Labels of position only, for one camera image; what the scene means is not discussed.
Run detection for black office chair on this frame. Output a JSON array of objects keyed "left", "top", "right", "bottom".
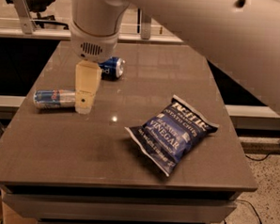
[
  {"left": 136, "top": 8, "right": 142, "bottom": 34},
  {"left": 0, "top": 0, "right": 71, "bottom": 31}
]

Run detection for centre metal glass bracket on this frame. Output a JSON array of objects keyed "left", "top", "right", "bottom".
[{"left": 140, "top": 13, "right": 151, "bottom": 40}]

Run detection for grey table drawer cabinet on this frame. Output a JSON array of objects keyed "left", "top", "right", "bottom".
[{"left": 1, "top": 185, "right": 236, "bottom": 224}]

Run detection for blue kettle chips bag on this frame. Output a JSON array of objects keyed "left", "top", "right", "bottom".
[{"left": 126, "top": 95, "right": 218, "bottom": 177}]

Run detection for blue Pepsi can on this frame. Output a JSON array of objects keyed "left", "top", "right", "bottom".
[{"left": 100, "top": 56, "right": 125, "bottom": 79}]

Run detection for black office chair left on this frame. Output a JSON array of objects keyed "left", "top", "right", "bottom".
[{"left": 0, "top": 0, "right": 71, "bottom": 31}]

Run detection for glass railing panel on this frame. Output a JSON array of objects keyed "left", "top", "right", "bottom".
[{"left": 0, "top": 0, "right": 173, "bottom": 38}]

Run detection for Red Bull can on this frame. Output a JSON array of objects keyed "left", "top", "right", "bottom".
[{"left": 33, "top": 89, "right": 76, "bottom": 109}]

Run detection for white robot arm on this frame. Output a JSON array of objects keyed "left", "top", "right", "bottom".
[{"left": 70, "top": 0, "right": 280, "bottom": 116}]

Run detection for black office chair centre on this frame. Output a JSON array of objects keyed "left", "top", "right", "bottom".
[{"left": 136, "top": 8, "right": 142, "bottom": 34}]

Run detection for left metal glass bracket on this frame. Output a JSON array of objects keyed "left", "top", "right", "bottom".
[{"left": 12, "top": 0, "right": 36, "bottom": 35}]

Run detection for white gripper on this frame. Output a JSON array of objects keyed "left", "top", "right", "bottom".
[{"left": 70, "top": 22, "right": 118, "bottom": 114}]

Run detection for metal glass bracket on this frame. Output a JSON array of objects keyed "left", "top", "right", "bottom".
[
  {"left": 140, "top": 13, "right": 151, "bottom": 40},
  {"left": 12, "top": 0, "right": 36, "bottom": 35}
]

